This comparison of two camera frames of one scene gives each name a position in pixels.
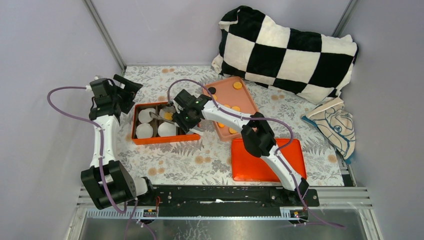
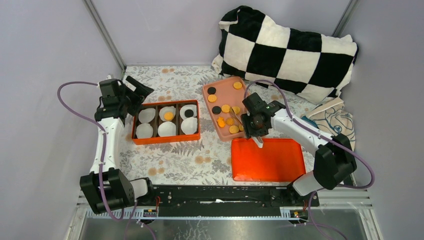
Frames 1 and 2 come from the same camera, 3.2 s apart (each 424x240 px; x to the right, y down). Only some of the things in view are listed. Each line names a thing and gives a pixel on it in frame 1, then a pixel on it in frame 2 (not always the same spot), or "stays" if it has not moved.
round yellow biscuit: (237, 85) stays
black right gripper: (177, 118) → (248, 131)
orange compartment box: (154, 123) stays
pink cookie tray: (232, 93) stays
